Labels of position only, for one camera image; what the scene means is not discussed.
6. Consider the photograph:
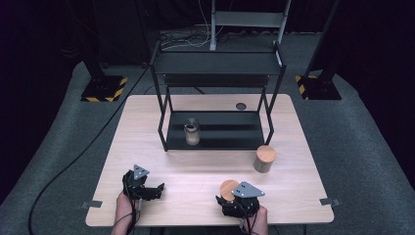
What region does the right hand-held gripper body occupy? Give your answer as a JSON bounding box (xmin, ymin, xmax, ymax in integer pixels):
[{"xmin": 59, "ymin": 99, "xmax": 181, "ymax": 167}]
[{"xmin": 221, "ymin": 180, "xmax": 266, "ymax": 219}]

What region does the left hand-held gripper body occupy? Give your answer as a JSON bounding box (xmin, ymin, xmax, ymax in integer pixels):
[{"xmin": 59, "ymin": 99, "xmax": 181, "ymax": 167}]
[{"xmin": 121, "ymin": 164, "xmax": 157, "ymax": 201}]

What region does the bamboo lid glass jar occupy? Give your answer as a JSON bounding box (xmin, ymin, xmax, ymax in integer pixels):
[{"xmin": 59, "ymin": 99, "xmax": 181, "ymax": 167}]
[{"xmin": 219, "ymin": 179, "xmax": 241, "ymax": 204}]

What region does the cork cylinder container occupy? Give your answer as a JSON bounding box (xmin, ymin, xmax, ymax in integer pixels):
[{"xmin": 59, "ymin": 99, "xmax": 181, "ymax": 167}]
[{"xmin": 253, "ymin": 144, "xmax": 278, "ymax": 174}]

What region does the glass shaker jar metal lid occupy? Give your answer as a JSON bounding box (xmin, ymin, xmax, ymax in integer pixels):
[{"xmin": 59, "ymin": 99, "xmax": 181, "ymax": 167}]
[{"xmin": 183, "ymin": 117, "xmax": 202, "ymax": 147}]

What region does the black metal rack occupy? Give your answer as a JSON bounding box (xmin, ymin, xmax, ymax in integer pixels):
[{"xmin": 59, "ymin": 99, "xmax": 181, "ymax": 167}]
[{"xmin": 149, "ymin": 40, "xmax": 288, "ymax": 153}]

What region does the person's right hand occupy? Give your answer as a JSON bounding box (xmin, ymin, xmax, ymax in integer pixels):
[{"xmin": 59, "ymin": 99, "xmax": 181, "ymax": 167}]
[{"xmin": 243, "ymin": 205, "xmax": 269, "ymax": 235}]

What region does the person's left hand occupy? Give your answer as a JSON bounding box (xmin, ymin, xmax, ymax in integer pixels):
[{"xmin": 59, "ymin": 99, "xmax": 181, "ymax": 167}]
[{"xmin": 115, "ymin": 191, "xmax": 141, "ymax": 219}]

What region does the black stand with striped base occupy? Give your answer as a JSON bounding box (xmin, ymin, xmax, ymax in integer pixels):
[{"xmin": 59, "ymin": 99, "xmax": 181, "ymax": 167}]
[
  {"xmin": 295, "ymin": 0, "xmax": 343, "ymax": 101},
  {"xmin": 65, "ymin": 0, "xmax": 129, "ymax": 103}
]

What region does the right hand-held gripper cable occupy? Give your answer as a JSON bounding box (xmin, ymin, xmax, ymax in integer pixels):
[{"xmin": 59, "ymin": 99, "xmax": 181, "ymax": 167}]
[{"xmin": 242, "ymin": 213, "xmax": 256, "ymax": 235}]

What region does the hand-held gripper cable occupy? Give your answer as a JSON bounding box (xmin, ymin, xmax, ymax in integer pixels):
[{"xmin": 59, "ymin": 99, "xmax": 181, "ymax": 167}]
[
  {"xmin": 123, "ymin": 177, "xmax": 141, "ymax": 235},
  {"xmin": 242, "ymin": 213, "xmax": 256, "ymax": 235}
]

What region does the left hand-held gripper cable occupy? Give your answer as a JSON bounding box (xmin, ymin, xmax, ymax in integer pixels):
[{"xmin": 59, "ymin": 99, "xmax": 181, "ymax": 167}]
[{"xmin": 123, "ymin": 177, "xmax": 141, "ymax": 235}]

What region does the grey table bracket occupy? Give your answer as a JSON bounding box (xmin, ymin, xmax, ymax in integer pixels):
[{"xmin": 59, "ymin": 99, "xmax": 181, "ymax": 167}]
[
  {"xmin": 80, "ymin": 200, "xmax": 103, "ymax": 210},
  {"xmin": 319, "ymin": 197, "xmax": 341, "ymax": 208}
]

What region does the long black floor cable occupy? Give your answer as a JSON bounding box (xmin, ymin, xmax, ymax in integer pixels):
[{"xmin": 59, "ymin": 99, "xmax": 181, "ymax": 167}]
[{"xmin": 27, "ymin": 63, "xmax": 155, "ymax": 235}]

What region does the tangle of floor cables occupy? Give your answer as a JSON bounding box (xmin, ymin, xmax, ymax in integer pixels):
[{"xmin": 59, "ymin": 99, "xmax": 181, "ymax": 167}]
[{"xmin": 159, "ymin": 27, "xmax": 213, "ymax": 51}]

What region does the grey metal frame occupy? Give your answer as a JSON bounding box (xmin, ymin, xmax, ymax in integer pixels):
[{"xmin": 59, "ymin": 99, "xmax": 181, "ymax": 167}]
[{"xmin": 209, "ymin": 0, "xmax": 293, "ymax": 52}]

